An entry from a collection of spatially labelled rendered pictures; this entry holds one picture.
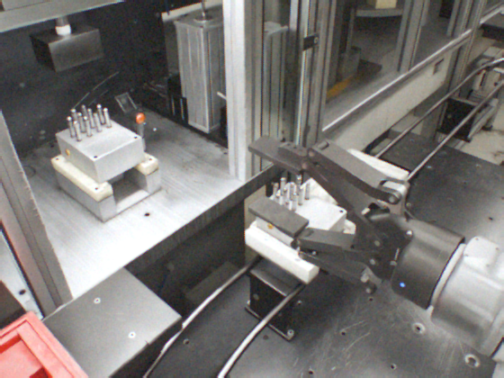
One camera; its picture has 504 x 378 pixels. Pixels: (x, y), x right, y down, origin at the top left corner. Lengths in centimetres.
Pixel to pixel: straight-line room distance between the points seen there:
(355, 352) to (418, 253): 51
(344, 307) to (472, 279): 58
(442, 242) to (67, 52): 58
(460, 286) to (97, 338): 46
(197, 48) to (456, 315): 69
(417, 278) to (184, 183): 56
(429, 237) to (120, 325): 43
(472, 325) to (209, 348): 58
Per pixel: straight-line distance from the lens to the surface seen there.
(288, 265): 76
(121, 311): 66
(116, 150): 76
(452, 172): 140
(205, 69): 91
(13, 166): 55
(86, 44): 75
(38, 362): 60
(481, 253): 40
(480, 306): 39
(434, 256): 40
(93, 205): 80
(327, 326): 91
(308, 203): 78
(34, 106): 103
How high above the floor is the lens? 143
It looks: 38 degrees down
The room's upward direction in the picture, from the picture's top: straight up
